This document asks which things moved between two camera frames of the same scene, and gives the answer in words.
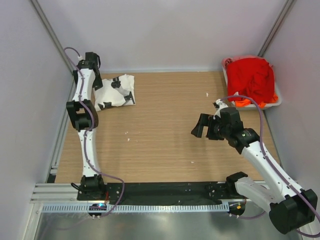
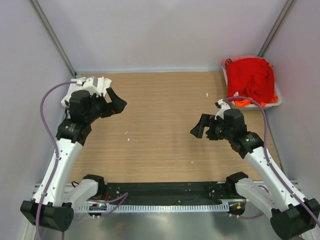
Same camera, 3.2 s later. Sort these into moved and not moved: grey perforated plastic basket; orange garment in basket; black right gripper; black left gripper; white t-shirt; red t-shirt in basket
Moved: white t-shirt; black left gripper
Not moved: red t-shirt in basket; orange garment in basket; black right gripper; grey perforated plastic basket
